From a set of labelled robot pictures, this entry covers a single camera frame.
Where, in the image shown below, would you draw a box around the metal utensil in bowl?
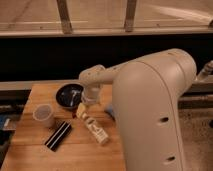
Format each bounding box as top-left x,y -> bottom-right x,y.
69,91 -> 78,107

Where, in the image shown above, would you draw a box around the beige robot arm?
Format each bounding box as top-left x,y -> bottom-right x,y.
79,48 -> 197,171

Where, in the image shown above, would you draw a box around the black bowl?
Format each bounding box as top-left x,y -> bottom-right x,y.
56,83 -> 83,110

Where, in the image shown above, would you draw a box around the dark red block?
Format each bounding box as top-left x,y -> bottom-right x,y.
72,112 -> 77,118

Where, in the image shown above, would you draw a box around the black striped box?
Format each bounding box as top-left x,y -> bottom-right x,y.
45,121 -> 72,151

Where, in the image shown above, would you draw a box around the blue sponge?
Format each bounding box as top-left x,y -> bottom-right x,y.
104,104 -> 115,120

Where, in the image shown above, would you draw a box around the white plastic bottle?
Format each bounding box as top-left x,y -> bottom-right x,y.
82,113 -> 109,145

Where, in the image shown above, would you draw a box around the translucent plastic cup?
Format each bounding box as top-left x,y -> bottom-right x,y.
33,104 -> 55,128

